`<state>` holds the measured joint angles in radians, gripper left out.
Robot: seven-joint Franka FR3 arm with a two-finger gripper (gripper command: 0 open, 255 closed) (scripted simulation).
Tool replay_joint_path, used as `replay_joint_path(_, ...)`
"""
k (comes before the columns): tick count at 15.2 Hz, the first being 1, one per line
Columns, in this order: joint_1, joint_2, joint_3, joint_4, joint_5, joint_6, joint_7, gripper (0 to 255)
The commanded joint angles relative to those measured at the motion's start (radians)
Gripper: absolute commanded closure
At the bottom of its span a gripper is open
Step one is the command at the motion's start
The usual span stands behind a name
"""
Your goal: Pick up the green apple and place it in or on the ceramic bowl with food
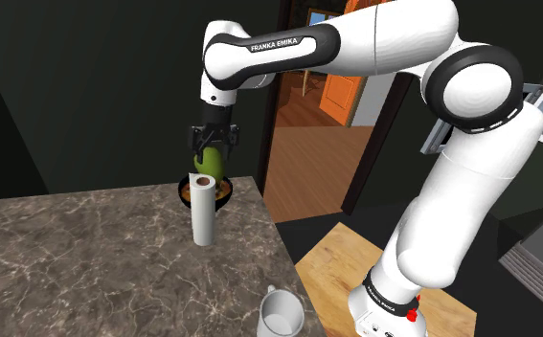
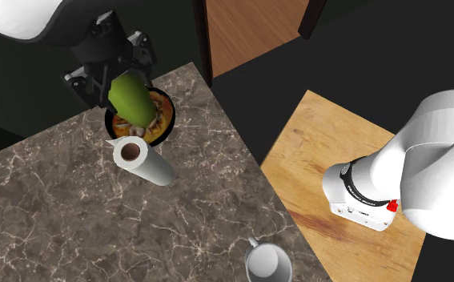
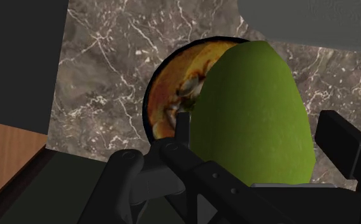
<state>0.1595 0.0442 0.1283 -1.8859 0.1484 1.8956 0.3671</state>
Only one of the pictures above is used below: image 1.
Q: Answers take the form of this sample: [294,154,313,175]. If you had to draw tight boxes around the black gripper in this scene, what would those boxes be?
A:
[188,103,241,166]

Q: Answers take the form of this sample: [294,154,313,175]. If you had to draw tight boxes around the green mango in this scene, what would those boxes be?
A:
[192,145,225,177]

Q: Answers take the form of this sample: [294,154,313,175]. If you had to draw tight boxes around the black bowl with orange inside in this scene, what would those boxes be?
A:
[177,176,234,213]

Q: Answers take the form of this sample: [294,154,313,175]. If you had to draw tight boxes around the white paper towel roll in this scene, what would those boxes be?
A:
[188,172,217,247]

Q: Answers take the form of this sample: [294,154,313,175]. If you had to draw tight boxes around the orange door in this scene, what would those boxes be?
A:
[319,73,364,126]

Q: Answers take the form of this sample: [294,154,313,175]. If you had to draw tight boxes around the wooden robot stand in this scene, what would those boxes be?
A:
[294,221,478,337]

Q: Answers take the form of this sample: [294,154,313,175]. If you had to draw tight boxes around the white mug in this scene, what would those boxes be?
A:
[256,284,305,337]

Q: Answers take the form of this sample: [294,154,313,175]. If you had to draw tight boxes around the grey wall panel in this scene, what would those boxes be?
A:
[419,118,453,156]

